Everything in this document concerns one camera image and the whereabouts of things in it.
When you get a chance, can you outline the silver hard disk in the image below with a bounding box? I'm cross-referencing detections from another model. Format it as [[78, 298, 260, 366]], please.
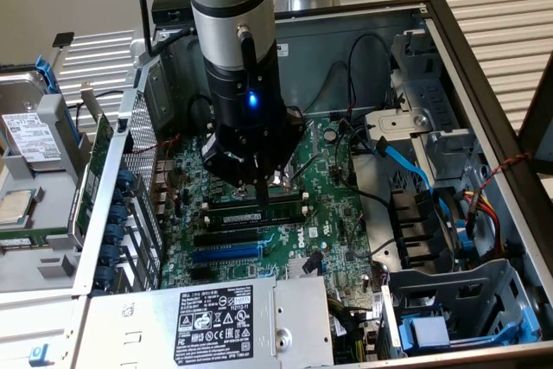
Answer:
[[0, 70, 64, 171]]

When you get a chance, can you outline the blue disk caddy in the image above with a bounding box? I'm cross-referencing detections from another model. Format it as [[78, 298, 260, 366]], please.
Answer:
[[397, 306, 541, 355]]

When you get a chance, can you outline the silver CPU chip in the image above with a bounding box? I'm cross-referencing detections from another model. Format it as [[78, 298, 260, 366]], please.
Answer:
[[0, 189, 36, 226]]

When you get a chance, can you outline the black capped white post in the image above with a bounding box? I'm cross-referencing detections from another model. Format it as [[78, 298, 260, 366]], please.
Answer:
[[46, 31, 76, 80]]

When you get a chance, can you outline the silver chipset heatsink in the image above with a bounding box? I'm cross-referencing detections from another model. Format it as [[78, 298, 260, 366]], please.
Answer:
[[285, 256, 326, 280]]

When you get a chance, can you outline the metal disk bay cage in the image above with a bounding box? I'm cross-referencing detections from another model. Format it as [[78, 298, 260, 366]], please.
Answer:
[[379, 258, 543, 361]]

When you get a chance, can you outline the blue SATA wire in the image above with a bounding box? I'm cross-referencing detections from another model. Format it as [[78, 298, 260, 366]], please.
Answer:
[[374, 135, 470, 232]]

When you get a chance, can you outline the open metal PC case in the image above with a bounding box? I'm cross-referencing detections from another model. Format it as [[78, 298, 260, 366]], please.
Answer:
[[71, 0, 553, 369]]

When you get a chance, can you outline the black motherboard cable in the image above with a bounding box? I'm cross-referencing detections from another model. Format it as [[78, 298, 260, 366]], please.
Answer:
[[334, 118, 392, 210]]

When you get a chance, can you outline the red yellow wire bundle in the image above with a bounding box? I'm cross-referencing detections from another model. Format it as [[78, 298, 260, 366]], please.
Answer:
[[461, 189, 509, 260]]

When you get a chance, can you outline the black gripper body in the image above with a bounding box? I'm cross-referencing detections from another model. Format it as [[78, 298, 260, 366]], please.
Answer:
[[200, 57, 308, 191]]

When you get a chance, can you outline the blue card retention clip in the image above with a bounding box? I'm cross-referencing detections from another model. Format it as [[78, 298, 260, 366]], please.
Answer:
[[115, 168, 137, 193], [105, 224, 126, 245], [99, 243, 122, 266], [92, 265, 117, 292], [107, 202, 130, 226]]

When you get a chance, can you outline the blue expansion slot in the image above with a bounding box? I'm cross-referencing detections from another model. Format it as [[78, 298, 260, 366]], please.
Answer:
[[191, 243, 264, 264]]

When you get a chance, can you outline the blue disk bracket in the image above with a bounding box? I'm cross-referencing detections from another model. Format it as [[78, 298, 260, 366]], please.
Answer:
[[33, 54, 84, 145]]

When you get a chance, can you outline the grey parts rack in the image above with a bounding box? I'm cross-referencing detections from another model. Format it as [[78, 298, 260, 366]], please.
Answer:
[[0, 92, 94, 293]]

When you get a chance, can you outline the black framed panel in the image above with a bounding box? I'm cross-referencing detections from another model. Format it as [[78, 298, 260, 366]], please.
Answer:
[[516, 51, 553, 175]]

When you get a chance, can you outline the metal locking lever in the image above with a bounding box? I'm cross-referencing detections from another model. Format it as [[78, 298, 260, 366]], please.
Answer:
[[288, 153, 324, 183]]

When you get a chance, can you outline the black case cable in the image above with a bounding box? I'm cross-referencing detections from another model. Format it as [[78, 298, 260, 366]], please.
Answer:
[[302, 60, 352, 116], [346, 33, 395, 113]]

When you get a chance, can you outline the black box behind case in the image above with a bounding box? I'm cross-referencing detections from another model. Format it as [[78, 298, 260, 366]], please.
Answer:
[[150, 0, 194, 27]]

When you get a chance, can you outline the blue plastic latch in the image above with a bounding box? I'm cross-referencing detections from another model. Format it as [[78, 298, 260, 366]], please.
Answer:
[[28, 342, 51, 368]]

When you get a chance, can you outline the green Dell motherboard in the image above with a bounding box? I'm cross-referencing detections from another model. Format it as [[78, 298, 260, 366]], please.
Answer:
[[157, 116, 382, 297]]

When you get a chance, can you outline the black fan shroud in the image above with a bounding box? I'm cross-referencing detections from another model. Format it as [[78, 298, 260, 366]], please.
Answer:
[[388, 187, 461, 275]]

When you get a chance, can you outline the green graphics card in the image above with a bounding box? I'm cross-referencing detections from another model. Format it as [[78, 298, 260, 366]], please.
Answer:
[[71, 79, 116, 249]]

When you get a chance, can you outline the green RAM stick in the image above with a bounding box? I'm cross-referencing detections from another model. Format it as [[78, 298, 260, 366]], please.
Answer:
[[0, 236, 48, 251], [205, 202, 304, 228]]

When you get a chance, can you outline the thin black cable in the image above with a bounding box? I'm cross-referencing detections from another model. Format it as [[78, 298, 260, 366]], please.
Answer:
[[73, 89, 126, 132]]

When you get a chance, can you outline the metal CPU socket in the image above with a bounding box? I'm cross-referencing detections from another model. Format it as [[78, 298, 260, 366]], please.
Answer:
[[231, 161, 302, 199]]

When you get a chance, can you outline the thin red wire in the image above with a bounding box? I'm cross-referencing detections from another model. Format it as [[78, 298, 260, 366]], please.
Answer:
[[129, 134, 181, 156]]

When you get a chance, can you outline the yellow black wire bundle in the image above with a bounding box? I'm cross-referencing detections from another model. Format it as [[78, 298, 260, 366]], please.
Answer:
[[326, 295, 379, 364]]

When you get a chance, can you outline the silver power supply with label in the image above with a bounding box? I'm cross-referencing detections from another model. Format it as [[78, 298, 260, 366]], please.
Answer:
[[71, 276, 336, 369]]

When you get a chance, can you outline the black gripper connector plug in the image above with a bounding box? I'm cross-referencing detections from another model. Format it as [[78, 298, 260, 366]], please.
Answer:
[[236, 25, 257, 85]]

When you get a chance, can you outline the black looped cable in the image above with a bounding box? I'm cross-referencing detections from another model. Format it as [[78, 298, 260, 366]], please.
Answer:
[[187, 94, 213, 128]]

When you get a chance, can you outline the red black twisted wire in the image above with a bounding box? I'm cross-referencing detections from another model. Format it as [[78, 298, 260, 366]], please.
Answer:
[[473, 151, 535, 197]]

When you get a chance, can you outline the short black expansion slot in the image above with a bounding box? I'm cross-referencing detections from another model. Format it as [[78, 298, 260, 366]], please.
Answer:
[[188, 265, 213, 282]]

